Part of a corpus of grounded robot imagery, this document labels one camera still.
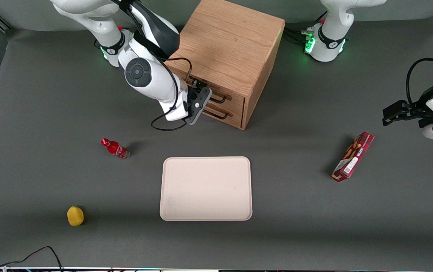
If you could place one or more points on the red cookie box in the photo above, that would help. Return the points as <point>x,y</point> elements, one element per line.
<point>353,156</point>

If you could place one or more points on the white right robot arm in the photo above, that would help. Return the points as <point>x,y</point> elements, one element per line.
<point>144,71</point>

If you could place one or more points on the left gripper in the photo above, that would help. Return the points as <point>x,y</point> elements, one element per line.
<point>419,110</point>

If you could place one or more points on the red soda bottle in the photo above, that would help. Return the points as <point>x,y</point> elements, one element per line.
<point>116,149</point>

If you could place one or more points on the wooden drawer cabinet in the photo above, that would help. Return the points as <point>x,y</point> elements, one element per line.
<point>231,41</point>

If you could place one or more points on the beige rectangular tray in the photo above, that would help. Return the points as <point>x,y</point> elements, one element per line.
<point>205,189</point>

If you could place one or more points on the yellow lemon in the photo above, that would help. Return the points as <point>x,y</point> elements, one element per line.
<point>75,216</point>

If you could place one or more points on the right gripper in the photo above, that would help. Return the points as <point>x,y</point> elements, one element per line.
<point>192,92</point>

